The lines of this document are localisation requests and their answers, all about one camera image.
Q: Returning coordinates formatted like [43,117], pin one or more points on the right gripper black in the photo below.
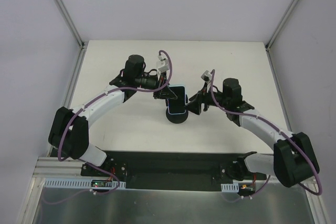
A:
[205,101]

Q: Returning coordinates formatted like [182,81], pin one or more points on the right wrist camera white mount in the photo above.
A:
[206,76]

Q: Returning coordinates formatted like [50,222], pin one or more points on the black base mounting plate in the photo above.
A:
[171,171]

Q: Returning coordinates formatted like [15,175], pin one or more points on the aluminium frame post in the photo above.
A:
[70,23]
[284,19]

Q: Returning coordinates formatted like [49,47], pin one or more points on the black phone stand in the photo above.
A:
[176,119]

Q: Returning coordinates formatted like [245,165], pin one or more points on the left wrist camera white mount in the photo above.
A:
[162,65]

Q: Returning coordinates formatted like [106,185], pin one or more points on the phone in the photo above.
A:
[176,106]

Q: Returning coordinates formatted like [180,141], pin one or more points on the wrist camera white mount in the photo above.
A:
[162,65]
[206,76]

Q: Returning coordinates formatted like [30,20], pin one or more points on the right white cable duct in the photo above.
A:
[237,187]

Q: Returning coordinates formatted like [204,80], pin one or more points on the left white cable duct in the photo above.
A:
[68,183]

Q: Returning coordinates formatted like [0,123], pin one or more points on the white cable duct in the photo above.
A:
[68,183]
[237,187]

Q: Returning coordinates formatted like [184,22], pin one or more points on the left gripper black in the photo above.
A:
[159,89]

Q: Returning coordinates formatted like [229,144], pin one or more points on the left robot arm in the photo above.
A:
[69,132]

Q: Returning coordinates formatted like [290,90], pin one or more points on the right aluminium frame post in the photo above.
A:
[284,19]

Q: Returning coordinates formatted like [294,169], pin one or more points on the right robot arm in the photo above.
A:
[293,159]

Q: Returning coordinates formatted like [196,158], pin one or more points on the left aluminium frame post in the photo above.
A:
[70,23]

